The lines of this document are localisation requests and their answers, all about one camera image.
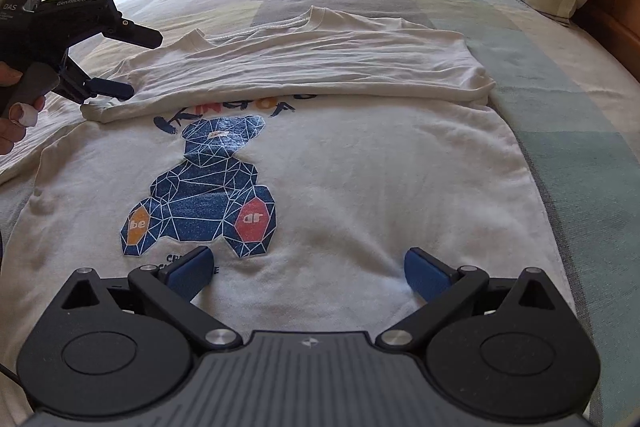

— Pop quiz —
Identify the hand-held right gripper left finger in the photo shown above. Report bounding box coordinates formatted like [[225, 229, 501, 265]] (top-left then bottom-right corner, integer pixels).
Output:
[[60, 246, 243, 350]]

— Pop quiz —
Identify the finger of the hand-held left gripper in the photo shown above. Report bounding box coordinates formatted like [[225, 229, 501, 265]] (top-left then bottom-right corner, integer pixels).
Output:
[[59, 57, 135, 104], [102, 19, 163, 49]]

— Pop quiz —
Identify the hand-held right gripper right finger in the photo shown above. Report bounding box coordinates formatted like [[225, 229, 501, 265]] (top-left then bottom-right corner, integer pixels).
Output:
[[376, 248, 558, 350]]

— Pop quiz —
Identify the white bear-print long-sleeve shirt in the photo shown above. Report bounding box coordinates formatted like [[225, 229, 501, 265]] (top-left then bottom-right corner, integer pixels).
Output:
[[0, 6, 576, 348]]

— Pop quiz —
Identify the person's left hand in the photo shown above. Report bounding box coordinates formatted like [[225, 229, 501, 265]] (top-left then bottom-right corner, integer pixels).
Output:
[[0, 62, 46, 155]]

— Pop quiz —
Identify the bed with patchwork sheet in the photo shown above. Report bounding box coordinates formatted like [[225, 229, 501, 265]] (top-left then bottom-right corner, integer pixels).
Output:
[[0, 0, 640, 427]]

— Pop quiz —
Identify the wooden headboard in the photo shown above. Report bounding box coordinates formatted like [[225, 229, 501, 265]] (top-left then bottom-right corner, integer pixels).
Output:
[[570, 0, 640, 84]]

